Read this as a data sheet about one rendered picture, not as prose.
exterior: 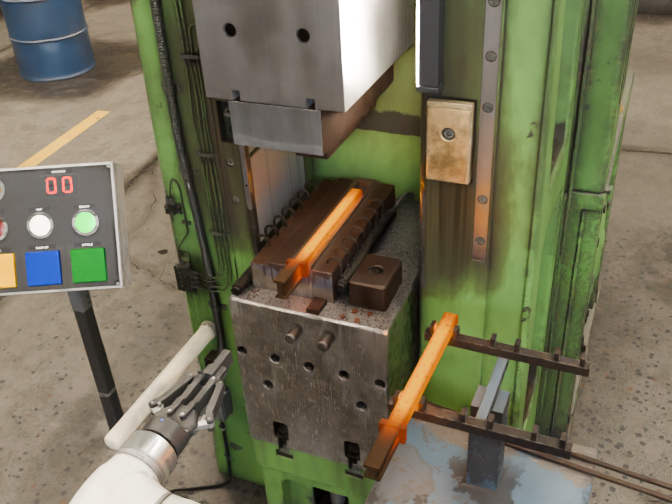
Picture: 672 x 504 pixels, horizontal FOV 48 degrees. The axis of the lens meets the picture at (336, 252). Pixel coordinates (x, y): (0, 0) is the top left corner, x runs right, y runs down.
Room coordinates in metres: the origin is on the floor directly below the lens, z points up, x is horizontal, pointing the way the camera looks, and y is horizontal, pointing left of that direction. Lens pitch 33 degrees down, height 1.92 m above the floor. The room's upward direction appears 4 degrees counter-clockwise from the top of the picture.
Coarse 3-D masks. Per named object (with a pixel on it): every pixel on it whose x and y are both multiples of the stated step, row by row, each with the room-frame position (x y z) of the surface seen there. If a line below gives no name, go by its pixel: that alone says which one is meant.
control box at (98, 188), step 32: (32, 192) 1.50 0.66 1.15; (64, 192) 1.49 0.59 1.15; (96, 192) 1.49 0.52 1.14; (64, 224) 1.46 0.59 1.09; (96, 224) 1.46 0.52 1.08; (64, 256) 1.42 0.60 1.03; (128, 256) 1.48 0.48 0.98; (0, 288) 1.39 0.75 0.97; (32, 288) 1.39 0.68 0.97; (64, 288) 1.39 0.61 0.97; (96, 288) 1.39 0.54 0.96
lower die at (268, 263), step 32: (320, 192) 1.73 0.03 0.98; (384, 192) 1.69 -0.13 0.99; (288, 224) 1.58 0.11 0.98; (320, 224) 1.54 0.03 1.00; (352, 224) 1.54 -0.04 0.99; (256, 256) 1.45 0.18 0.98; (288, 256) 1.42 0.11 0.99; (320, 256) 1.41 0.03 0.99; (352, 256) 1.45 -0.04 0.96; (320, 288) 1.35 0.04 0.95
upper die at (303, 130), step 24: (384, 72) 1.67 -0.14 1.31; (240, 120) 1.42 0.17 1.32; (264, 120) 1.39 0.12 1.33; (288, 120) 1.37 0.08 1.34; (312, 120) 1.35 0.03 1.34; (336, 120) 1.41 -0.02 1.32; (240, 144) 1.42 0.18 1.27; (264, 144) 1.40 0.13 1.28; (288, 144) 1.37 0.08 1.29; (312, 144) 1.35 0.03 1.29
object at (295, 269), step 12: (348, 192) 1.67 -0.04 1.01; (360, 192) 1.67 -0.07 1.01; (348, 204) 1.61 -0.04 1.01; (336, 216) 1.56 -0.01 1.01; (324, 228) 1.51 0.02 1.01; (312, 240) 1.46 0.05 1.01; (324, 240) 1.46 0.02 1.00; (300, 252) 1.41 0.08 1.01; (312, 252) 1.41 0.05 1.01; (288, 264) 1.35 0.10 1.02; (300, 264) 1.35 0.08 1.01; (288, 276) 1.30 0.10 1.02; (300, 276) 1.36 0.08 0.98; (288, 288) 1.31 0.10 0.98
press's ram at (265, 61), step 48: (192, 0) 1.44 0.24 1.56; (240, 0) 1.40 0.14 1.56; (288, 0) 1.36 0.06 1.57; (336, 0) 1.32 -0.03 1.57; (384, 0) 1.53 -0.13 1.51; (240, 48) 1.41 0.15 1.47; (288, 48) 1.37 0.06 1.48; (336, 48) 1.33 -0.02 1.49; (384, 48) 1.52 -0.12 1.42; (240, 96) 1.41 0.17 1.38; (288, 96) 1.37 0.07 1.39; (336, 96) 1.33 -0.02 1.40
